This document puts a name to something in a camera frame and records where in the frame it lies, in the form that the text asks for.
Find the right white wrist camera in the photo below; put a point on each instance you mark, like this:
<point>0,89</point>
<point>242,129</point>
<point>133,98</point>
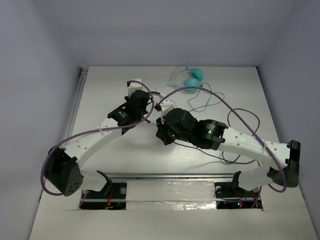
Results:
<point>164,106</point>

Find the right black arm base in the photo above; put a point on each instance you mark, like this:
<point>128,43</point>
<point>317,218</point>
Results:
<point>238,198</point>

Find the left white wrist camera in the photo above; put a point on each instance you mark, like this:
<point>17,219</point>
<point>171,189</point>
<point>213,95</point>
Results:
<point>133,85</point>

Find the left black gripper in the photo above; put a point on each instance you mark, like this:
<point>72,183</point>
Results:
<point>144,103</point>

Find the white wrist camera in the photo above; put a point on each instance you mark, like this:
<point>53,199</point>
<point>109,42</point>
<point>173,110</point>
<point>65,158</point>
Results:
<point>164,106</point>
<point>133,85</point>

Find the teal headphones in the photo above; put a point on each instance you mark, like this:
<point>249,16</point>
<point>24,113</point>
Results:
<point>196,76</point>

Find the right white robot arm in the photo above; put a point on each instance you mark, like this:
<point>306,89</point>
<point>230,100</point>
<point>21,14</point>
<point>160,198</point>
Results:
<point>280,161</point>

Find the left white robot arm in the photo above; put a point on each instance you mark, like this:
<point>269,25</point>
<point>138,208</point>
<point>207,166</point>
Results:
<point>63,168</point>

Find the aluminium rail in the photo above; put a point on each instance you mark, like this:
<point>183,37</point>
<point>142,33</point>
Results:
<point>160,176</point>

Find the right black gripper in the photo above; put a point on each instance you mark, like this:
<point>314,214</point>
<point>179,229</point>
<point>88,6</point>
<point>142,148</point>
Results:
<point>161,132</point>

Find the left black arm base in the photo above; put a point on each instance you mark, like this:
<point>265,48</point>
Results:
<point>114,199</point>

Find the black and white headphones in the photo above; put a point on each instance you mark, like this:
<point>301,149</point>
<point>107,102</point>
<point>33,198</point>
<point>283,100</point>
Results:
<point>155,95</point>

